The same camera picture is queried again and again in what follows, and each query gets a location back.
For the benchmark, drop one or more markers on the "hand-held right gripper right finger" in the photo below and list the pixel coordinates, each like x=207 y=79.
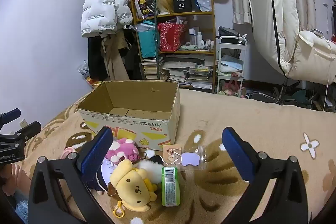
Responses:
x=237 y=153

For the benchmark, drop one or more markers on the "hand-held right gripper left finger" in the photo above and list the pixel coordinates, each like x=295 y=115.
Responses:
x=95 y=151

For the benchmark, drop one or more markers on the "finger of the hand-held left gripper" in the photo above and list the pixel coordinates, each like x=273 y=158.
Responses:
x=27 y=129
x=11 y=113

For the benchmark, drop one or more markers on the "purple dressed plush doll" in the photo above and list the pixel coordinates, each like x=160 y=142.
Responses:
x=105 y=174

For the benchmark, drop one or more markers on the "pink plush bear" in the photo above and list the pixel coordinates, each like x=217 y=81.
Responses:
x=126 y=150

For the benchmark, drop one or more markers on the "cardboard box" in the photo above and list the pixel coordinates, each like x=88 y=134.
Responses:
x=136 y=127

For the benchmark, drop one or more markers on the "yellow dog plush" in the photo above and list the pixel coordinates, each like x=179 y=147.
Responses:
x=134 y=184

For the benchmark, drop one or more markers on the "black white panda plush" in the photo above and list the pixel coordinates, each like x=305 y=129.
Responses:
x=152 y=169

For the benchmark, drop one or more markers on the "bear print tag card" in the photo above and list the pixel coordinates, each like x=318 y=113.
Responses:
x=170 y=153

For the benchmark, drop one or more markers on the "person's left hand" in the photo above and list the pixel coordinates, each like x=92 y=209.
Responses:
x=14 y=179

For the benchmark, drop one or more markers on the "pink striped lollipop toy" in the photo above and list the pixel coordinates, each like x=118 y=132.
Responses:
x=68 y=152

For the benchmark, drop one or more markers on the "beige brown plush rug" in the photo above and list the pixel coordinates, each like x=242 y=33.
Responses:
x=210 y=119

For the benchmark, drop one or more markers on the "person's blue clothing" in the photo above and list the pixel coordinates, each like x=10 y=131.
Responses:
x=22 y=207

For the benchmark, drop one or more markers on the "pink plush toy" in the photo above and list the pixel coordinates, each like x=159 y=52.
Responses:
x=232 y=87

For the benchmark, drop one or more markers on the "red yellow packets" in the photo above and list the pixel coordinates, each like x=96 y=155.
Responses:
x=94 y=81

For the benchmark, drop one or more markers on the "green packet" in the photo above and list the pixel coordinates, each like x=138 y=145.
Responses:
x=170 y=187

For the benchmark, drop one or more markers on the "patterned plastic bag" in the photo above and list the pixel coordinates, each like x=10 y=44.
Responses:
x=84 y=70

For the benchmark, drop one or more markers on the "pile of books and papers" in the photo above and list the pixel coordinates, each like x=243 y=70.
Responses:
x=191 y=74

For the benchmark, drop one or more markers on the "beige coat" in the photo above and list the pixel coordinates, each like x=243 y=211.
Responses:
x=115 y=61

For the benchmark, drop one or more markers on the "black coat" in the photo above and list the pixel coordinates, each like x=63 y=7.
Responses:
x=94 y=56

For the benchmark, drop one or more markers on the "stack of books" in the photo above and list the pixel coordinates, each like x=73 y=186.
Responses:
x=152 y=69

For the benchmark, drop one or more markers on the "white cart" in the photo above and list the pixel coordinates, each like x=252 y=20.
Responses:
x=232 y=47

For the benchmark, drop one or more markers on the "teal bag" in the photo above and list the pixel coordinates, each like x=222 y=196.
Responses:
x=148 y=43

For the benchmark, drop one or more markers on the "row of cosmetic bottles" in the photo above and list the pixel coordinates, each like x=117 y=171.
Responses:
x=200 y=39

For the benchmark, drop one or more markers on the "black bag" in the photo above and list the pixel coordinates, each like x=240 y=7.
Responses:
x=228 y=32

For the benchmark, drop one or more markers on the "cream pillow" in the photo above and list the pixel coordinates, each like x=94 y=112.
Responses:
x=312 y=56

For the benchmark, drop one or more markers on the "green pole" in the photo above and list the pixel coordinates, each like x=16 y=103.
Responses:
x=156 y=37

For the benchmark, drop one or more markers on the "red patterned bag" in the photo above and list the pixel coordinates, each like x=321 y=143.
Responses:
x=170 y=37

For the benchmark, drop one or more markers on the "white puffer jacket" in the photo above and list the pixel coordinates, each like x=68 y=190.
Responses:
x=105 y=3

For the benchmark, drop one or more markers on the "wooden shelf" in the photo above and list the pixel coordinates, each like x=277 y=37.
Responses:
x=183 y=14

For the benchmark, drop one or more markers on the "cream duvet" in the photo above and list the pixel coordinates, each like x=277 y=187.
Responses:
x=273 y=3

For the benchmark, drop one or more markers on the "printed tote bag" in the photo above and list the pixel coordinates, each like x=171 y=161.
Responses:
x=144 y=1

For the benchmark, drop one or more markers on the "black box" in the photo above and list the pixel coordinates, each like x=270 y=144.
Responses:
x=182 y=3

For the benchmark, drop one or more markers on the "dark screen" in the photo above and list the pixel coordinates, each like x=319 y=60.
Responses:
x=334 y=22

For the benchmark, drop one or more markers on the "blonde wig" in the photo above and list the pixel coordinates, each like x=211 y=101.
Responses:
x=165 y=1

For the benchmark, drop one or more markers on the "white wall outlet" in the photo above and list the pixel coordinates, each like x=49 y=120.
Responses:
x=23 y=123

